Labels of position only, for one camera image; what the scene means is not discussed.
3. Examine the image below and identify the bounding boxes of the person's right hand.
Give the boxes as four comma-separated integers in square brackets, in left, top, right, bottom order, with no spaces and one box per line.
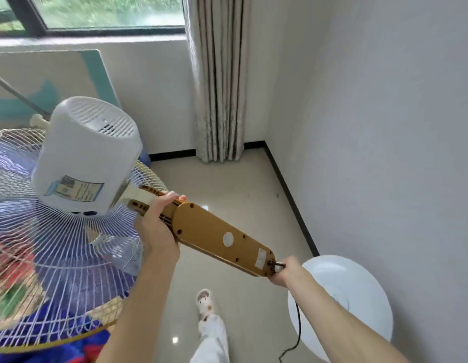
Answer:
[268,256,305,288]

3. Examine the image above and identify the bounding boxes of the person's left hand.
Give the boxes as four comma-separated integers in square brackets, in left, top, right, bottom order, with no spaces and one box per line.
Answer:
[134,191,187,262]

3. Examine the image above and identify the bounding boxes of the white and gold electric fan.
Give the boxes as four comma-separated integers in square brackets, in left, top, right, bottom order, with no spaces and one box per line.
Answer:
[0,96,277,354]

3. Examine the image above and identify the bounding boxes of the black power cable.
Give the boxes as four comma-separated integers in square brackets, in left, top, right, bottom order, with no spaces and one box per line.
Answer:
[269,260,302,363]

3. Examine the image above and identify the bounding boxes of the person's right forearm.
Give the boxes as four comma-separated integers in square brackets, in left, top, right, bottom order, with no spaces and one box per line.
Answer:
[285,273,410,363]

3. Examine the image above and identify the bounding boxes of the person's left forearm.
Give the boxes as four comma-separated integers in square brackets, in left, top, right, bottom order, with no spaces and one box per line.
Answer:
[96,244,182,363]

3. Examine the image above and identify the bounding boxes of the black skirting board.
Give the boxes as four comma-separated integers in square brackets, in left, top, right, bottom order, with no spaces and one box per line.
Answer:
[149,141,320,257]

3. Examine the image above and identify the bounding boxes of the white round fan base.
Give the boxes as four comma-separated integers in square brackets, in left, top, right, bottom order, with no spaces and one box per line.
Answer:
[288,255,393,363]

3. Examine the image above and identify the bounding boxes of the white slipper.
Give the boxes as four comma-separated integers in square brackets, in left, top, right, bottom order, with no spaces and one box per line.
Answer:
[196,288,216,322]

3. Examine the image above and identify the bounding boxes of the person's white trouser leg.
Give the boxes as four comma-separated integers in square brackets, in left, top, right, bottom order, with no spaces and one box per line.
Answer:
[189,313,231,363]

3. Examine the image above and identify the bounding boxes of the grey patterned curtain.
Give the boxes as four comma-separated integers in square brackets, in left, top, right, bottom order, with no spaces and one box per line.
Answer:
[183,0,253,164]

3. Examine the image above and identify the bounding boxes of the teal and cream board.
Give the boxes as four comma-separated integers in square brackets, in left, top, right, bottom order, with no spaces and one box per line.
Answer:
[0,49,121,130]

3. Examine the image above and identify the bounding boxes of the blue colourful blanket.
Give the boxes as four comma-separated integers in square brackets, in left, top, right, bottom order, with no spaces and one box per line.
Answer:
[0,238,115,363]

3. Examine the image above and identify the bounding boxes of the grey metal rod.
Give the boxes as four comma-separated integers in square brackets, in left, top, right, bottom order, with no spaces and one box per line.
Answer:
[0,72,52,118]

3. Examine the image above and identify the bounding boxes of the dark framed window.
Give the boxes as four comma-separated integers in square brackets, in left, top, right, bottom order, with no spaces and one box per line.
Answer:
[0,0,186,37]

